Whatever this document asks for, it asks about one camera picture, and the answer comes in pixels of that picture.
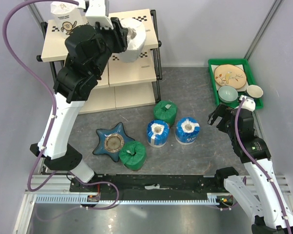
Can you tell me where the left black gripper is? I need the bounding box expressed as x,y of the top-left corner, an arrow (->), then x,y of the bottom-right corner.
88,17 -> 129,77

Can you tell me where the plain white roll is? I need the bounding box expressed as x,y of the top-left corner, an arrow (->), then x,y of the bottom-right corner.
113,18 -> 147,63

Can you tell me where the white cartoon-print roll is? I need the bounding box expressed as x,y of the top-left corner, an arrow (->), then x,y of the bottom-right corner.
50,1 -> 87,38

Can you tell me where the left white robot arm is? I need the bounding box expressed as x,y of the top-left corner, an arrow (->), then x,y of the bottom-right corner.
30,17 -> 128,192

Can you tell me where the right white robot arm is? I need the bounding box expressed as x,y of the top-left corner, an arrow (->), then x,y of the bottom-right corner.
208,104 -> 293,234

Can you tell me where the green roll near shelf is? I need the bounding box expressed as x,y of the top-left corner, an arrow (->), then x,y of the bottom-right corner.
153,100 -> 178,127

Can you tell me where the beige three-tier shelf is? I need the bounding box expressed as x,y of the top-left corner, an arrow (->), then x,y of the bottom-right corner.
36,9 -> 163,116

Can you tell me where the celadon ceramic bowl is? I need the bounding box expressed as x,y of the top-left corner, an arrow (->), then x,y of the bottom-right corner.
218,86 -> 238,103

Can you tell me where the blue roll right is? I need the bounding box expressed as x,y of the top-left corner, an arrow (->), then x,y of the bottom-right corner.
175,117 -> 200,145

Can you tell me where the blue roll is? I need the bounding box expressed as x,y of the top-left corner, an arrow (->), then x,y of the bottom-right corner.
146,120 -> 169,148
175,117 -> 200,145

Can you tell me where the bird-painted ceramic plate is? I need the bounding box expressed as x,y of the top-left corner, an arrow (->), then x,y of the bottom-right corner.
214,64 -> 247,89

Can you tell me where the dark green white-lined cup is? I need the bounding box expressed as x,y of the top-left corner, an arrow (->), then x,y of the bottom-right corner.
246,85 -> 264,99

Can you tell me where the green plastic tray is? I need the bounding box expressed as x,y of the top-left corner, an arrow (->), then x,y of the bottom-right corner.
208,58 -> 257,105

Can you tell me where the blue roll left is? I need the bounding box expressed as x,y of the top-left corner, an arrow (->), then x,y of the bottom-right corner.
146,120 -> 169,148

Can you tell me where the green roll front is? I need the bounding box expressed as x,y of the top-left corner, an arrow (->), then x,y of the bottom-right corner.
119,141 -> 147,171

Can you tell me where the blue star-shaped dish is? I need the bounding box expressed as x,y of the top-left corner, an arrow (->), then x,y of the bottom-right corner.
92,122 -> 135,162

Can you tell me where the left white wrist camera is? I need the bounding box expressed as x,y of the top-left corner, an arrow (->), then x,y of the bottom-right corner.
78,0 -> 114,29

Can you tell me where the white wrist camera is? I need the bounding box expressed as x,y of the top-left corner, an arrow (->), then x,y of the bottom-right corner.
239,95 -> 256,112
78,0 -> 114,29

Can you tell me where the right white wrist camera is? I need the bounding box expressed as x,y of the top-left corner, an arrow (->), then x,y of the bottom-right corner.
239,95 -> 256,112

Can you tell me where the slotted cable duct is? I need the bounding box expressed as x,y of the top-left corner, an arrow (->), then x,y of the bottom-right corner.
35,192 -> 232,205

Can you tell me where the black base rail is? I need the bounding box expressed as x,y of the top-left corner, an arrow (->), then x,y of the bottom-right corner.
69,173 -> 235,203

